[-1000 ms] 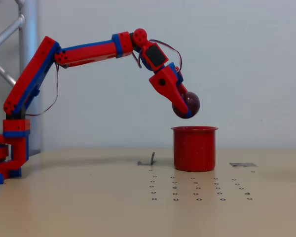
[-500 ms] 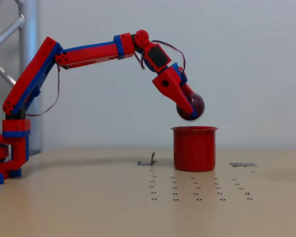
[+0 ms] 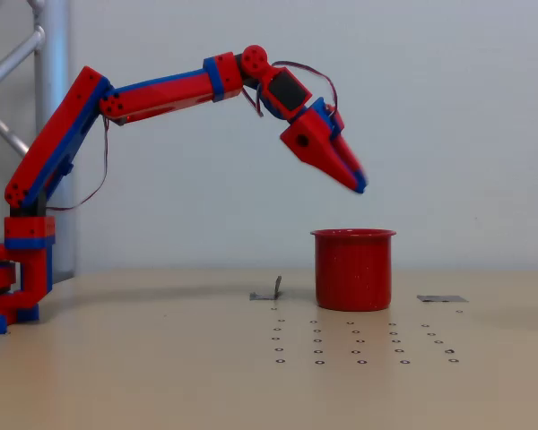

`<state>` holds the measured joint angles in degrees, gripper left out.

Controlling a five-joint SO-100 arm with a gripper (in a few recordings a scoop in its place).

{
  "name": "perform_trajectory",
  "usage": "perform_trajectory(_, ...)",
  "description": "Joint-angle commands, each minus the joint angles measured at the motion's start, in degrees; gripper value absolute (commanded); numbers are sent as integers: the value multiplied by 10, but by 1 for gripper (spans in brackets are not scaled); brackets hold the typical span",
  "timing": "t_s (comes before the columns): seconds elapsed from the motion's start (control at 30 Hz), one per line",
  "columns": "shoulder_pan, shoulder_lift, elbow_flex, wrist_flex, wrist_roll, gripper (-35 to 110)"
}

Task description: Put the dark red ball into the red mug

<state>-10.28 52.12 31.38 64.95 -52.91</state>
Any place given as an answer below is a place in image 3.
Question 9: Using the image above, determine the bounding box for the small grey metal bracket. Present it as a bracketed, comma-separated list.
[248, 275, 288, 302]

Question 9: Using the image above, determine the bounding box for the silver metal tube frame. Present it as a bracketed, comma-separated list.
[0, 0, 77, 284]

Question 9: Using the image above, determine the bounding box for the flat grey metal plate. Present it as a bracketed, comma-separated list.
[416, 294, 469, 305]

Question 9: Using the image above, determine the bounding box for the red enamel cup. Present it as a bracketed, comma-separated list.
[309, 228, 398, 313]

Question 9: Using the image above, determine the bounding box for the thin red arm cable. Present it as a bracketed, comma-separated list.
[46, 115, 111, 212]

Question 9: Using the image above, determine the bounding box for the red white gripper motor cable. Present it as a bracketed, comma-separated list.
[271, 59, 341, 118]

